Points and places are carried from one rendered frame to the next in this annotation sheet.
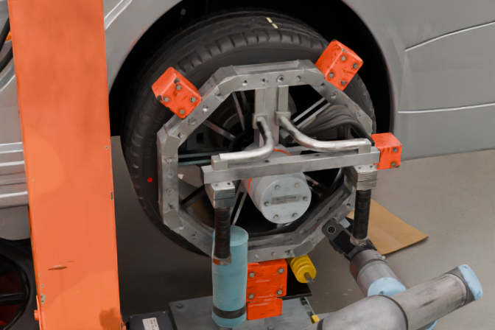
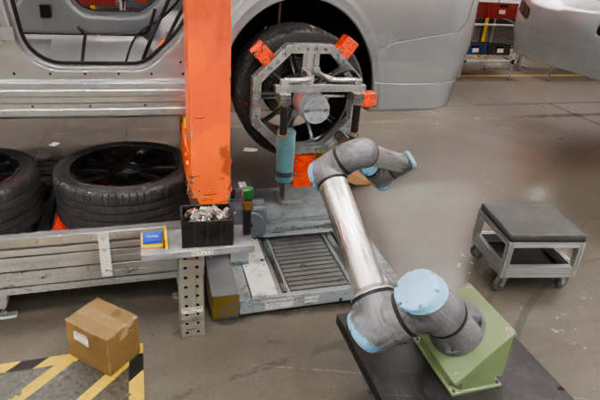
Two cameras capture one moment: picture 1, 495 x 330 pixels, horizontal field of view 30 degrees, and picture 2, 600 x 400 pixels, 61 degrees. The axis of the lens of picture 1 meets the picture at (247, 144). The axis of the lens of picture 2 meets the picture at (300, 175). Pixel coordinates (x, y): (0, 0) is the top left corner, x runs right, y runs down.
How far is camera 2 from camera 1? 0.57 m
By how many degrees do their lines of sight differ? 3
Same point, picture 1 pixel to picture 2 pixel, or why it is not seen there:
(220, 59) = (285, 38)
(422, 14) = (388, 29)
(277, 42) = (314, 32)
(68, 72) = (212, 4)
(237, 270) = (289, 149)
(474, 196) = not seen: hidden behind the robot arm
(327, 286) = not seen: hidden behind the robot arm
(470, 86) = (412, 71)
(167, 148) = (256, 81)
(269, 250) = (305, 146)
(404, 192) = not seen: hidden behind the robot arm
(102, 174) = (226, 66)
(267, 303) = (304, 178)
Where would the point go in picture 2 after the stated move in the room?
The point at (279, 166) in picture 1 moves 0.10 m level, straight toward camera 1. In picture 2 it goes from (314, 87) to (313, 93)
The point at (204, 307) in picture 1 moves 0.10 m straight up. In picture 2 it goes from (269, 191) to (270, 176)
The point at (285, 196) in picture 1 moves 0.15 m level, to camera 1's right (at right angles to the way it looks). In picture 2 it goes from (316, 108) to (349, 110)
